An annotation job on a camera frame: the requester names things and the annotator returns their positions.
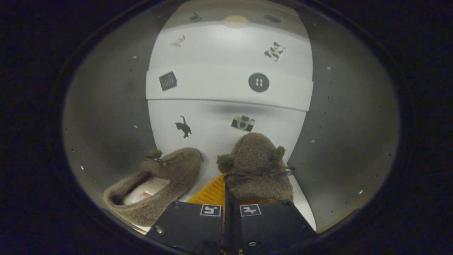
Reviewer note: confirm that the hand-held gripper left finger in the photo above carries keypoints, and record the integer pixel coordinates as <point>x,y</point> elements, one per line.
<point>187,226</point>

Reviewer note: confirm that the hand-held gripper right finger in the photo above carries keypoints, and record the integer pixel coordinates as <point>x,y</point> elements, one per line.
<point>269,226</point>

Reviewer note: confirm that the brown fuzzy shoe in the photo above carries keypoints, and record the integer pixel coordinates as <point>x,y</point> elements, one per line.
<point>254,152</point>
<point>177,170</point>

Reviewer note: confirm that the grey shoe cabinet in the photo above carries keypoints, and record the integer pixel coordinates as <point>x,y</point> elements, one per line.
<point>347,124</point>

